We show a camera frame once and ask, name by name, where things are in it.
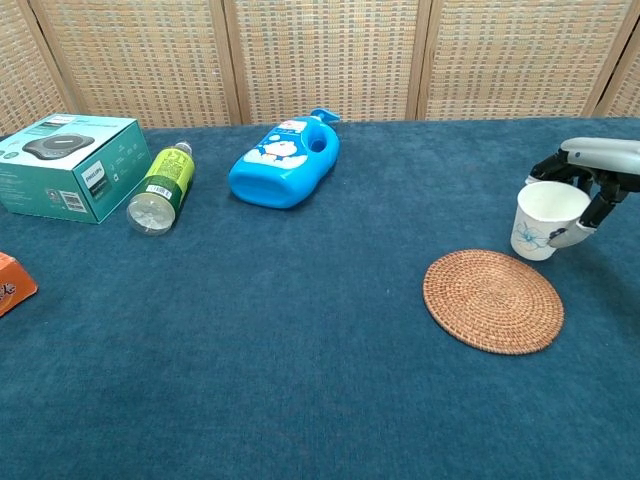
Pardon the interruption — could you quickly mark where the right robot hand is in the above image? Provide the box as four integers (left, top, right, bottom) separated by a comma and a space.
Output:
524, 136, 640, 249

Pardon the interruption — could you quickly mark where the white paper cup blue flower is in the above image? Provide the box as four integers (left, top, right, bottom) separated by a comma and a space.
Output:
509, 180, 592, 262

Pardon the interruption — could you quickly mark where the round woven rattan coaster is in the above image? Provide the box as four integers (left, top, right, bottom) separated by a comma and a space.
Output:
422, 248, 566, 356

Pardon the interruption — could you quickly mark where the woven rattan folding screen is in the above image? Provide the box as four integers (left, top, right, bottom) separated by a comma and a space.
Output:
0, 0, 640, 137

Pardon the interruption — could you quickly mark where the blue cartoon detergent bottle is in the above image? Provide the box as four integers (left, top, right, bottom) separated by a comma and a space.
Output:
228, 107, 342, 210

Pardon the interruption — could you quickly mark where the blue carpet table cloth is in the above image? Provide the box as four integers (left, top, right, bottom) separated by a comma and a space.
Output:
0, 116, 640, 480

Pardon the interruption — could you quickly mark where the clear bottle green label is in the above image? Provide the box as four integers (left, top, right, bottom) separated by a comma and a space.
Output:
125, 141, 196, 235

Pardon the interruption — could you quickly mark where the teal Philips product box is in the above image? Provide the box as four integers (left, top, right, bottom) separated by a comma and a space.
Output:
0, 112, 153, 225

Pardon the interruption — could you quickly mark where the orange snack box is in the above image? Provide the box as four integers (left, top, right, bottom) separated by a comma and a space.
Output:
0, 251, 39, 318

